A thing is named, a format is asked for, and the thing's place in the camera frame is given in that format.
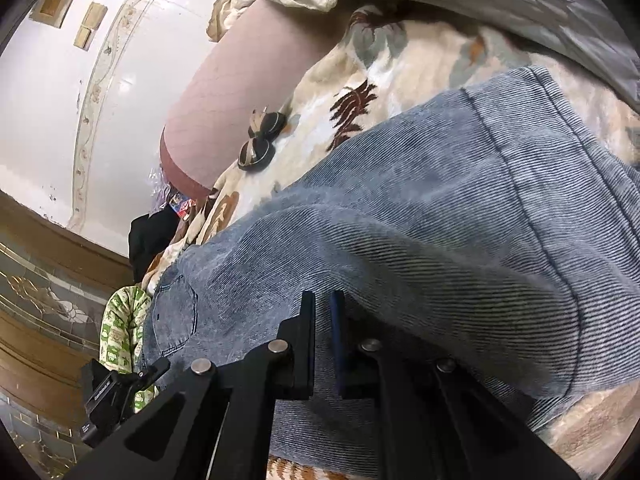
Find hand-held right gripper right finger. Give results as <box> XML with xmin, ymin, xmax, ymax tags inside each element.
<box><xmin>329</xmin><ymin>290</ymin><xmax>582</xmax><ymax>480</ymax></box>

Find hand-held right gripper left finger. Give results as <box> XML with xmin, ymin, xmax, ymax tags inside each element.
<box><xmin>64</xmin><ymin>289</ymin><xmax>317</xmax><ymax>480</ymax></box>

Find blue denim pants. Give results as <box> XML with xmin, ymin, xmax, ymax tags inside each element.
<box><xmin>141</xmin><ymin>65</ymin><xmax>640</xmax><ymax>480</ymax></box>

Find green printed cloth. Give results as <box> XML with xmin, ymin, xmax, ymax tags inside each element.
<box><xmin>98</xmin><ymin>284</ymin><xmax>162</xmax><ymax>402</ymax></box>

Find wooden door with glass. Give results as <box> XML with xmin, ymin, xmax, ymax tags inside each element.
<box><xmin>0</xmin><ymin>189</ymin><xmax>137</xmax><ymax>463</ymax></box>

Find black cloth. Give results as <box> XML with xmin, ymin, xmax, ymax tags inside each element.
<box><xmin>127</xmin><ymin>207</ymin><xmax>189</xmax><ymax>284</ymax></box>

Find colourful small packet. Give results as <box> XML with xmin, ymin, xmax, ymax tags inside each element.
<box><xmin>167</xmin><ymin>190</ymin><xmax>197</xmax><ymax>222</ymax></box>

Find black round bow clip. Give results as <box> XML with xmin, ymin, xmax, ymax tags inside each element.
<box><xmin>247</xmin><ymin>107</ymin><xmax>287</xmax><ymax>139</ymax></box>
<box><xmin>237</xmin><ymin>135</ymin><xmax>276</xmax><ymax>171</ymax></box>

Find clear plastic bag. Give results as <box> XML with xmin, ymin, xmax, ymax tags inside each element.
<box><xmin>147</xmin><ymin>166</ymin><xmax>177</xmax><ymax>211</ymax></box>

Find pink bolster pillow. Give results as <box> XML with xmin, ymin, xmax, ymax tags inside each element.
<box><xmin>159</xmin><ymin>0</ymin><xmax>352</xmax><ymax>202</ymax></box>

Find leaf printed blanket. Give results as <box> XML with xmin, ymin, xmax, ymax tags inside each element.
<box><xmin>140</xmin><ymin>4</ymin><xmax>640</xmax><ymax>480</ymax></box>

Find beige wall switch plate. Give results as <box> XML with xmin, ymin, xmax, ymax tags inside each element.
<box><xmin>73</xmin><ymin>2</ymin><xmax>109</xmax><ymax>51</ymax></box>

